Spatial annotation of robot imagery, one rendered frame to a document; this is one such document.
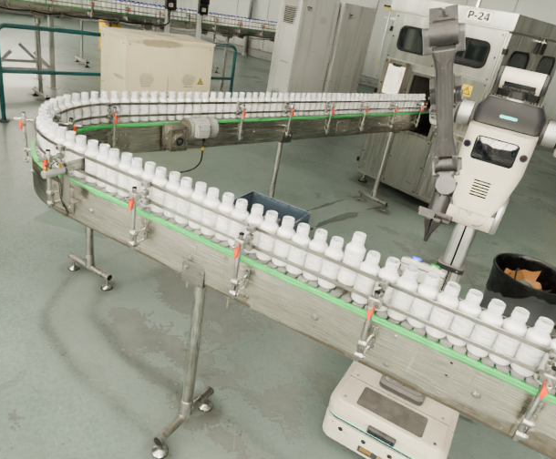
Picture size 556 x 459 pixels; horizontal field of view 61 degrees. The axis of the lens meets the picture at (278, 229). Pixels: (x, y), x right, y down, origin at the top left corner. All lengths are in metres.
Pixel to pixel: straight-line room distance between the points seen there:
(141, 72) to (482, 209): 4.22
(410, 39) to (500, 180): 3.59
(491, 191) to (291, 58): 5.79
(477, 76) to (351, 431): 3.58
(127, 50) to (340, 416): 4.18
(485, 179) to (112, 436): 1.82
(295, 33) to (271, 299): 6.08
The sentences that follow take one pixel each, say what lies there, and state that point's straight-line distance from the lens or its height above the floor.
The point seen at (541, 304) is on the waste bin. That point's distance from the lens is 2.91.
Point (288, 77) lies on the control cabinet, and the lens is 7.40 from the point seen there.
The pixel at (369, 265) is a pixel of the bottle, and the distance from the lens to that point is 1.39.
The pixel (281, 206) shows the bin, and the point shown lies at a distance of 2.16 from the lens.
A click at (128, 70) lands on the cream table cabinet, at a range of 5.35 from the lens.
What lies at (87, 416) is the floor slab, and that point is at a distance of 2.38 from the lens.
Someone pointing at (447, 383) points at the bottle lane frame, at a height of 0.89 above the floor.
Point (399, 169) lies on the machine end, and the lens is 5.33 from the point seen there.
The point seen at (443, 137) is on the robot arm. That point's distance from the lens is 1.50.
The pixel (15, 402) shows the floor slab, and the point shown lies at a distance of 2.49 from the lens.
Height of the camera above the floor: 1.77
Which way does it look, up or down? 26 degrees down
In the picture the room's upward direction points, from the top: 11 degrees clockwise
